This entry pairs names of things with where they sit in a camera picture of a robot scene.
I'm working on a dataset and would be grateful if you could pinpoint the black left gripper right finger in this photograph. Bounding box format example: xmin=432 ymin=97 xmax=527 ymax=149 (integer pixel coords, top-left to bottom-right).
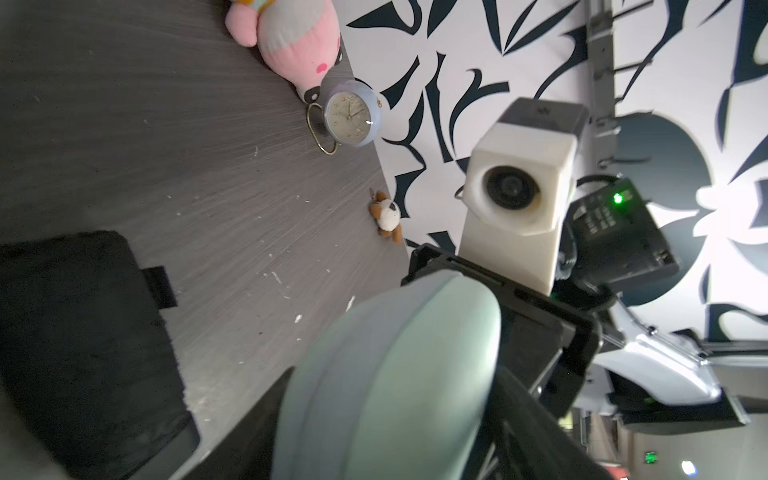
xmin=462 ymin=366 xmax=611 ymax=479

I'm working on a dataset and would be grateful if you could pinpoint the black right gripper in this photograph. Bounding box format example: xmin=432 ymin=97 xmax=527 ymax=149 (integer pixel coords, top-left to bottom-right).
xmin=401 ymin=244 xmax=603 ymax=419

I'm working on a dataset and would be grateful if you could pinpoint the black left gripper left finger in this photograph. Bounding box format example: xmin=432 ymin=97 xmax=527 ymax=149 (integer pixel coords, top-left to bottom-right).
xmin=184 ymin=367 xmax=294 ymax=480

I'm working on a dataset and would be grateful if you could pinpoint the black umbrella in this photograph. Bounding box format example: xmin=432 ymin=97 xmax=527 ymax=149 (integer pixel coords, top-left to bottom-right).
xmin=1 ymin=231 xmax=200 ymax=479

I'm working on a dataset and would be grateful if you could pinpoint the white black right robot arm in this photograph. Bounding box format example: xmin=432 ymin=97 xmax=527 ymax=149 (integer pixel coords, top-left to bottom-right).
xmin=402 ymin=244 xmax=767 ymax=435

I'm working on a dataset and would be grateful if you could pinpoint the brown white plush dog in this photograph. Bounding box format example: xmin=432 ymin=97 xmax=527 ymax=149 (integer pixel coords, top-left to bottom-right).
xmin=369 ymin=189 xmax=403 ymax=244

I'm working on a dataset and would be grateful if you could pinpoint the blue round alarm clock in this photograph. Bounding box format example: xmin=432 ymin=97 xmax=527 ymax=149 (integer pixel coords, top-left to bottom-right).
xmin=305 ymin=79 xmax=383 ymax=156

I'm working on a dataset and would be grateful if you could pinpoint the pink plush pig toy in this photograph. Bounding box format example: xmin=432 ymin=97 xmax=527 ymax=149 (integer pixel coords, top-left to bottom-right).
xmin=225 ymin=0 xmax=342 ymax=104

